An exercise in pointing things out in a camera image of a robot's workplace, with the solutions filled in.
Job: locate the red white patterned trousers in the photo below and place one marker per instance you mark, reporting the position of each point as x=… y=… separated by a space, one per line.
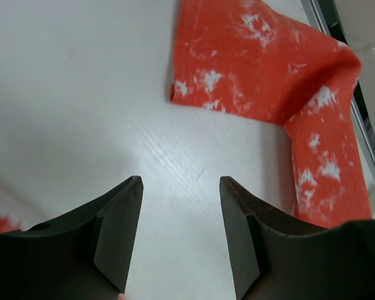
x=179 y=93

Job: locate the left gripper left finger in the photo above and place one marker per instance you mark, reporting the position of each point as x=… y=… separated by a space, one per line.
x=83 y=254

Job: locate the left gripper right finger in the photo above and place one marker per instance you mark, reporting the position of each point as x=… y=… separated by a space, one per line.
x=274 y=255

